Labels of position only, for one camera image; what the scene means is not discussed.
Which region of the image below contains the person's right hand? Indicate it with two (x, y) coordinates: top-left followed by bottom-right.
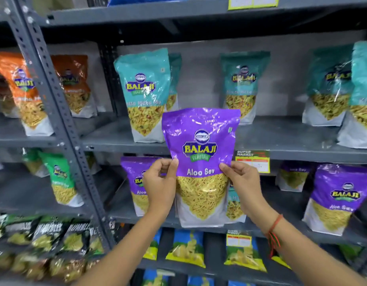
(219, 160), (275, 227)

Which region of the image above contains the person's left hand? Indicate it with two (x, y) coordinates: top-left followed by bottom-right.
(143, 158), (179, 219)

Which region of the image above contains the purple snack packet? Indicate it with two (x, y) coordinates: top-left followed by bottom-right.
(120, 156), (173, 217)
(275, 160), (314, 193)
(302, 163), (367, 237)
(161, 108), (241, 228)

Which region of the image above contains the person's left forearm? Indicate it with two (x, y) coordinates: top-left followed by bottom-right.
(73, 205), (176, 286)

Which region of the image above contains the person's right forearm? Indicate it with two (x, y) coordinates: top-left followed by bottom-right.
(248, 213), (367, 286)

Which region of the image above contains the teal snack packet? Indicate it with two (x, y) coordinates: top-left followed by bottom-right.
(302, 44), (355, 127)
(167, 53), (183, 112)
(226, 182), (247, 224)
(220, 51), (271, 126)
(337, 41), (367, 149)
(114, 48), (171, 143)

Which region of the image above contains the grey metal shelf rack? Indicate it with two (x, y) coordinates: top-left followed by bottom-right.
(47, 0), (367, 286)
(0, 0), (116, 286)

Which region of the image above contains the red thread wristband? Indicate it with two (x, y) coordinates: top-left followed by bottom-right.
(266, 214), (284, 259)

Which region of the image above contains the blue yellow chips packet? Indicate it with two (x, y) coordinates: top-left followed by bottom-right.
(224, 230), (267, 273)
(143, 228), (163, 261)
(165, 229), (207, 269)
(141, 269), (169, 286)

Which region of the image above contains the green snack packet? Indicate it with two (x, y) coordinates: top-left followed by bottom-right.
(22, 148), (51, 178)
(38, 150), (85, 208)

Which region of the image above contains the row of black snack packets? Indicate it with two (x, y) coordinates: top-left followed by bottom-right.
(0, 214), (106, 257)

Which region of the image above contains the row of clear snack packets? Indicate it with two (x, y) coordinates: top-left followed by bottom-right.
(0, 250), (101, 284)

